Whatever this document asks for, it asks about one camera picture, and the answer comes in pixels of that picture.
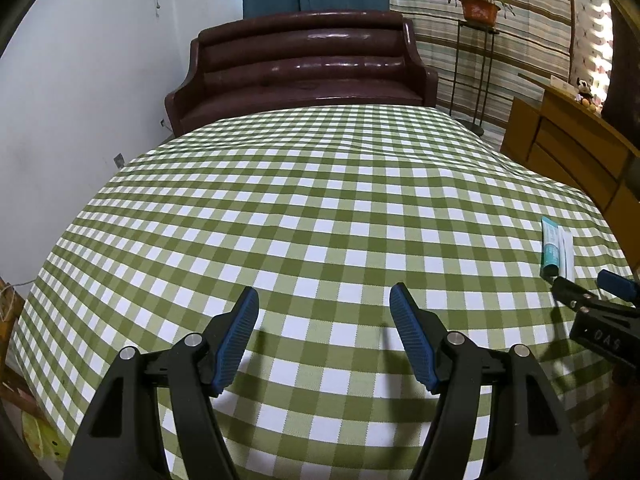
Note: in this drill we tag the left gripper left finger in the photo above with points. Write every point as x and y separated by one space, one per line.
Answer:
120 437

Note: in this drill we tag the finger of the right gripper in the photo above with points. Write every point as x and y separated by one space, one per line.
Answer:
623 288
576 297

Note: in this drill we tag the white teal tube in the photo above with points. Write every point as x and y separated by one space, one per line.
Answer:
550 257

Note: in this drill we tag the white twisted wrapper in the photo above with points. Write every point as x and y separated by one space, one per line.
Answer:
567 258

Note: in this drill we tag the wooden sideboard cabinet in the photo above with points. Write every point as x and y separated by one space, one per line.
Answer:
561 139

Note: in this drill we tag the mickey mouse plush toy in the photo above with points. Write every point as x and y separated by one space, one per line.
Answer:
584 96

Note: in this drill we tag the white box on cabinet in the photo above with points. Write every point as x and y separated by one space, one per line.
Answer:
562 85

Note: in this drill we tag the striped curtain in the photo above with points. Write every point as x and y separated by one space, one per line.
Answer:
567 38

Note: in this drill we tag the green white checkered tablecloth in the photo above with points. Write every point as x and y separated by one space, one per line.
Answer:
321 210

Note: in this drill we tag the black metal plant stand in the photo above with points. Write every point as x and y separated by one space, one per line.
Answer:
479 76

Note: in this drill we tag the potted plant terracotta pot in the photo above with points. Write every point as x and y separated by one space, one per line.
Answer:
483 12

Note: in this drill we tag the dark red leather sofa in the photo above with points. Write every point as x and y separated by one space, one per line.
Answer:
300 59

